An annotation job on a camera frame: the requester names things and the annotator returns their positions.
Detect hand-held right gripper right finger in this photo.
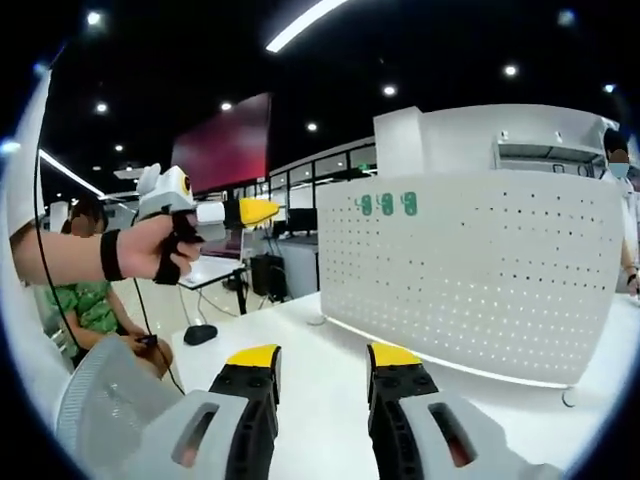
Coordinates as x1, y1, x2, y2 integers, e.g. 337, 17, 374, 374
365, 342, 564, 480

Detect black computer tower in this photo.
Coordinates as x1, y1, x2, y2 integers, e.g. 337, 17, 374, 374
249, 253, 289, 301

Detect round ceiling spotlights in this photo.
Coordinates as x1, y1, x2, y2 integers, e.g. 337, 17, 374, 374
87, 10, 616, 154

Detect white perforated mounting plate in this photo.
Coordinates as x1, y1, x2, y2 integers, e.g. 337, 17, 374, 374
307, 169, 632, 409

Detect black computer mouse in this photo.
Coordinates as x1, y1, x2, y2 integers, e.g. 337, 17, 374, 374
183, 323, 219, 346

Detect long ceiling strip light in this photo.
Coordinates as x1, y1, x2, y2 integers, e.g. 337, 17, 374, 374
38, 148, 107, 197
265, 0, 349, 54

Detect black computer monitor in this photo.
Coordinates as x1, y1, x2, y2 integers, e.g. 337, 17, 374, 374
287, 207, 319, 236

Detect white mesh office chair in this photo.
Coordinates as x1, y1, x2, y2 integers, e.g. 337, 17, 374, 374
54, 333, 189, 480

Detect large red wall screen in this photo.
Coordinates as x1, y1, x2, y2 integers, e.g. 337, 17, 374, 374
171, 92, 272, 195

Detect white desk black legs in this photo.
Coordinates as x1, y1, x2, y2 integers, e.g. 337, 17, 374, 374
177, 257, 251, 317

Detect person's left hand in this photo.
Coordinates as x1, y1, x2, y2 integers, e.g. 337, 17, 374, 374
119, 212, 204, 287

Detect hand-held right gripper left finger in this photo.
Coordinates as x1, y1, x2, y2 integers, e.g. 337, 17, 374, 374
132, 343, 284, 480

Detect white-framed computer monitor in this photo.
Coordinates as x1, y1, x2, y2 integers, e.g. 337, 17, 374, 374
219, 230, 247, 262

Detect black wrist strap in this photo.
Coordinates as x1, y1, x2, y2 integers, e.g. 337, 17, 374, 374
99, 229, 124, 282

